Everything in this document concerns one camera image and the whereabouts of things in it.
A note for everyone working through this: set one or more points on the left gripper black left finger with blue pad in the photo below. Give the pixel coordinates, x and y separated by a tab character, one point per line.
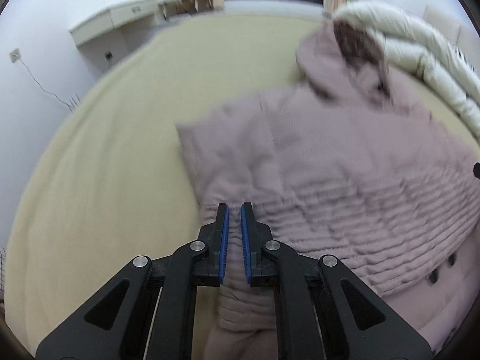
146	310

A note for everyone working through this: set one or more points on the beige padded headboard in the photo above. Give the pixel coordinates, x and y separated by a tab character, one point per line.
459	34

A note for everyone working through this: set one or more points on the mauve hooded down coat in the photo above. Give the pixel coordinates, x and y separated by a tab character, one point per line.
346	162

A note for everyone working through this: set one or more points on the white wall socket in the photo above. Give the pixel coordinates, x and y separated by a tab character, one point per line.
15	55

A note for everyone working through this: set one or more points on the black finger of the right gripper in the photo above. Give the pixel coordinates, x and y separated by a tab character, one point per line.
476	170

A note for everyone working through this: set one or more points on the folded white duvet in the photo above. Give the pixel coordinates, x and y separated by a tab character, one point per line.
420	49

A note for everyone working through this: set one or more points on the beige bed sheet mattress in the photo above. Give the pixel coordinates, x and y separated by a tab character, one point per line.
111	183

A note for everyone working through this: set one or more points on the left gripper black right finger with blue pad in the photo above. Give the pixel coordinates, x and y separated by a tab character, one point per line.
323	310

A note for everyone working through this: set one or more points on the white wall-mounted desk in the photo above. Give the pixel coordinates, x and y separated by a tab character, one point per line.
119	15

